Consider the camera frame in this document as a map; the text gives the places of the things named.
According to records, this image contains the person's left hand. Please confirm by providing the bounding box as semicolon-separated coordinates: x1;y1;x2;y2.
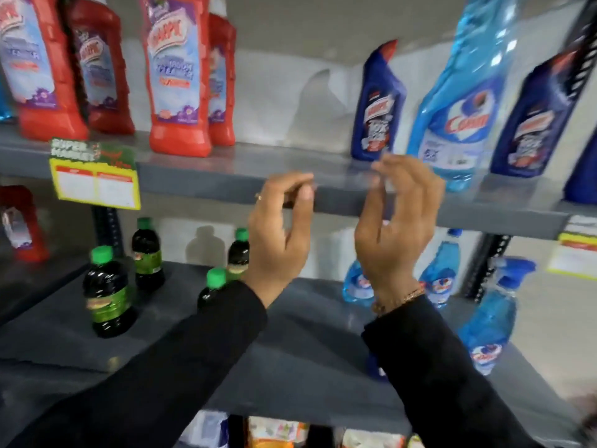
242;171;316;308

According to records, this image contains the person's right hand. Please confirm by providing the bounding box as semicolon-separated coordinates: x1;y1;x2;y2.
354;154;447;306

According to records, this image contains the clear plastic label strip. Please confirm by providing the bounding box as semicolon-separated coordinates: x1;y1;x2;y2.
285;170;397;198

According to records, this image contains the person's left forearm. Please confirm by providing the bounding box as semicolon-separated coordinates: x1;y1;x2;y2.
8;281;269;448

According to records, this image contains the person's right forearm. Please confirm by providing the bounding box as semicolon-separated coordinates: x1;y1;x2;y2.
361;295;545;448

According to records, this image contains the blue glass cleaner spray bottle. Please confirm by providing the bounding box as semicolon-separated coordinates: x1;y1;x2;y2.
342;260;377;307
418;228;464;309
457;256;537;376

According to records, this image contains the dark bottle with green cap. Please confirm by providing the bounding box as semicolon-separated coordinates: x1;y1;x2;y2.
131;217;166;291
197;267;228;311
82;245;139;339
227;227;251;281

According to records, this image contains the dark blue toilet cleaner bottle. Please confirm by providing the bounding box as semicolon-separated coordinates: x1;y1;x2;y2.
562;129;597;205
489;47;585;178
350;39;408;163

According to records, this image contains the black slotted shelf upright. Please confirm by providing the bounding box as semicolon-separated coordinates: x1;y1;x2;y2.
464;233;513;302
90;205;125;258
561;0;597;105

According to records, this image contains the wide grey metal shelf board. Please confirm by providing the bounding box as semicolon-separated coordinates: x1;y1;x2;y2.
0;255;586;448

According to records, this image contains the large light blue cleaner bottle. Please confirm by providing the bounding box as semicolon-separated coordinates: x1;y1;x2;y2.
406;0;519;193

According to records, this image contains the green and yellow price tag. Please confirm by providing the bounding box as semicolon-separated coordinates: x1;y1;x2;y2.
49;137;142;211

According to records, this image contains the white and yellow price tag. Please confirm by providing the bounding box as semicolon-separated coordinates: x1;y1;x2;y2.
546;214;597;281

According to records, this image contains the orange packet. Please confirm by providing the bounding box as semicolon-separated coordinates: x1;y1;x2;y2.
247;416;309;448

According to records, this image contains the pale printed packet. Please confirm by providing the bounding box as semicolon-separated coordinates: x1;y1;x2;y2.
342;428;407;448

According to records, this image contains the white and blue packet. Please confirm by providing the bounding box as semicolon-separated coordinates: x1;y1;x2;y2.
179;410;229;448

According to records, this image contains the small red cleaner bottle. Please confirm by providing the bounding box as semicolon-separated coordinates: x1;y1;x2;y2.
0;185;50;263

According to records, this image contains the gold wrist bracelet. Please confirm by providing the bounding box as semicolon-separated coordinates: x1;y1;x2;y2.
371;286;426;318

